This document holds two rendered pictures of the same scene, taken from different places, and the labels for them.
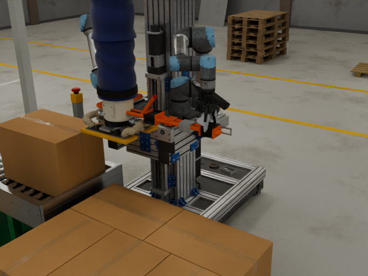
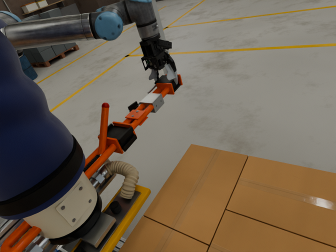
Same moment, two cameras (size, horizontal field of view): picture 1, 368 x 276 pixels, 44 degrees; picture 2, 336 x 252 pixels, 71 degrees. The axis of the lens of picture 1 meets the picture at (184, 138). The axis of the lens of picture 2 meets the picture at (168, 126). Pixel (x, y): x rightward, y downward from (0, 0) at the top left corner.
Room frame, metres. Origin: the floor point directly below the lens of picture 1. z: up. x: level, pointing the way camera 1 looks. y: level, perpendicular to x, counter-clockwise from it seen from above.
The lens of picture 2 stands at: (2.03, 0.78, 1.63)
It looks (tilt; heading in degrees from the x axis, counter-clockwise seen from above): 35 degrees down; 276
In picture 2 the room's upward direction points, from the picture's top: 18 degrees counter-clockwise
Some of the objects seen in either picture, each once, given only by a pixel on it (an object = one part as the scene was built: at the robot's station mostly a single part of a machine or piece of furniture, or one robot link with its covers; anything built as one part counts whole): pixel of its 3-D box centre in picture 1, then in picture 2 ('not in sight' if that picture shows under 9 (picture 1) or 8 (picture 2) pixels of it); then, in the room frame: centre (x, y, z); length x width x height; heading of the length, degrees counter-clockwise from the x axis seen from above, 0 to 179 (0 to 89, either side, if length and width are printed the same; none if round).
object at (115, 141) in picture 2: (154, 116); (117, 137); (2.27, 0.16, 1.20); 0.10 x 0.08 x 0.06; 146
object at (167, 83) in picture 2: (209, 130); (169, 84); (2.07, -0.13, 1.20); 0.08 x 0.07 x 0.05; 56
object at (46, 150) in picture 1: (52, 151); not in sight; (2.84, 0.91, 0.75); 0.60 x 0.40 x 0.40; 56
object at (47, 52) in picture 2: not in sight; (45, 38); (5.47, -6.55, 0.62); 1.24 x 0.87 x 1.23; 56
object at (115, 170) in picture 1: (84, 187); not in sight; (2.64, 0.66, 0.58); 0.70 x 0.03 x 0.06; 144
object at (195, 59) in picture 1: (202, 63); (113, 17); (2.19, -0.10, 1.50); 0.11 x 0.11 x 0.08; 1
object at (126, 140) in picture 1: (108, 131); (100, 231); (2.33, 0.42, 1.10); 0.34 x 0.10 x 0.05; 56
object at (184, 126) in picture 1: (187, 126); (152, 102); (2.15, -0.02, 1.19); 0.07 x 0.07 x 0.04; 56
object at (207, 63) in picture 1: (207, 67); (140, 7); (2.09, -0.12, 1.51); 0.09 x 0.08 x 0.11; 1
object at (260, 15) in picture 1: (258, 35); not in sight; (9.03, -1.51, 0.43); 1.18 x 0.81 x 0.85; 143
